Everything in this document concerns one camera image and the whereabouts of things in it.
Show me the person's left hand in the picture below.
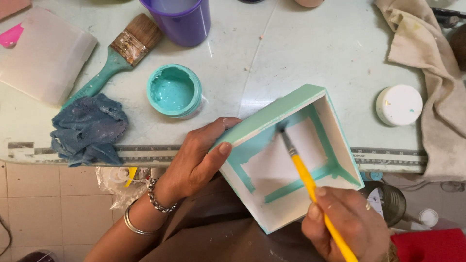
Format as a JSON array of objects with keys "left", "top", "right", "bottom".
[{"left": 155, "top": 117, "right": 242, "bottom": 205}]

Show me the person's right hand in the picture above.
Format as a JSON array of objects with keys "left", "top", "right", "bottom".
[{"left": 301, "top": 186, "right": 392, "bottom": 262}]

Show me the yellow thin paintbrush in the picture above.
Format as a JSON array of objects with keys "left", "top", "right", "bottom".
[{"left": 277, "top": 122, "right": 359, "bottom": 262}]

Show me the white wooden box teal painted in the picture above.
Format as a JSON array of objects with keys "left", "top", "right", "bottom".
[{"left": 210, "top": 84, "right": 365, "bottom": 235}]

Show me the measuring ruler strip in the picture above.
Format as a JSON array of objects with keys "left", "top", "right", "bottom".
[{"left": 7, "top": 142, "right": 428, "bottom": 173}]

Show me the metal tin can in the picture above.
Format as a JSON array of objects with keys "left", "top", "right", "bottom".
[{"left": 360, "top": 180, "right": 407, "bottom": 228}]

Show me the yellow tag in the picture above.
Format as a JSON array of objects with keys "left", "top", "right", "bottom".
[{"left": 123, "top": 167, "right": 138, "bottom": 188}]

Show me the open teal paint jar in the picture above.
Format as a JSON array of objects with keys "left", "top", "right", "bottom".
[{"left": 146, "top": 64, "right": 205, "bottom": 120}]

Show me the small white capped bottle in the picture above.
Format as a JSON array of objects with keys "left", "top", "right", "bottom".
[{"left": 418, "top": 208, "right": 440, "bottom": 228}]

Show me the clear plastic bag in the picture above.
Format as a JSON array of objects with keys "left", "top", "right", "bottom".
[{"left": 95, "top": 167, "right": 162, "bottom": 210}]

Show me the red fabric item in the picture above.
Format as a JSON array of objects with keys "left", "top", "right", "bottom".
[{"left": 390, "top": 228, "right": 466, "bottom": 262}]

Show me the person's brown apron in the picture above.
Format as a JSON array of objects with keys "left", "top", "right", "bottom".
[{"left": 139, "top": 174, "right": 326, "bottom": 262}]

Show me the silver bangle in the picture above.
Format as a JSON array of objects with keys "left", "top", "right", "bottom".
[{"left": 124, "top": 199, "right": 165, "bottom": 236}]

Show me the blue rag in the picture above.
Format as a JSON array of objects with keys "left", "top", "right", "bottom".
[{"left": 50, "top": 93, "right": 129, "bottom": 168}]

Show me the white jar lid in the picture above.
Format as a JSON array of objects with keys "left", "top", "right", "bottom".
[{"left": 376, "top": 85, "right": 424, "bottom": 127}]

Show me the purple plastic cup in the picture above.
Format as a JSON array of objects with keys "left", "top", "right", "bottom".
[{"left": 138, "top": 0, "right": 212, "bottom": 47}]

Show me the beige cloth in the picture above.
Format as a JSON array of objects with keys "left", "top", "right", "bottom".
[{"left": 374, "top": 0, "right": 466, "bottom": 183}]

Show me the translucent plastic container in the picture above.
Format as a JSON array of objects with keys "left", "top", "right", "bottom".
[{"left": 0, "top": 5, "right": 98, "bottom": 106}]

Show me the dark round container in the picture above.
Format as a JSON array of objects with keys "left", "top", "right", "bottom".
[{"left": 16, "top": 249, "right": 59, "bottom": 262}]

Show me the pinkish cup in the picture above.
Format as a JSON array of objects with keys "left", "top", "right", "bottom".
[{"left": 294, "top": 0, "right": 325, "bottom": 8}]

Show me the brown round object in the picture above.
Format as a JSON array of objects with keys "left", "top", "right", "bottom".
[{"left": 449, "top": 23, "right": 466, "bottom": 72}]

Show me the pink plastic piece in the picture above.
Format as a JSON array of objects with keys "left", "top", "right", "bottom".
[{"left": 0, "top": 23, "right": 25, "bottom": 48}]

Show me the black tool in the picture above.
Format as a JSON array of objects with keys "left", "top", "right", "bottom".
[{"left": 431, "top": 7, "right": 466, "bottom": 28}]

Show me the salmon pink board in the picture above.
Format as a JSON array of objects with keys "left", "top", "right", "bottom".
[{"left": 0, "top": 0, "right": 32, "bottom": 21}]

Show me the silver chain bracelet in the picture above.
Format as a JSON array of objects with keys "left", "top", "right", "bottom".
[{"left": 147, "top": 178, "right": 178, "bottom": 214}]

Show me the wide teal-handled paintbrush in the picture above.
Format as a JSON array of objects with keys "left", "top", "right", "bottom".
[{"left": 61, "top": 13, "right": 164, "bottom": 110}]

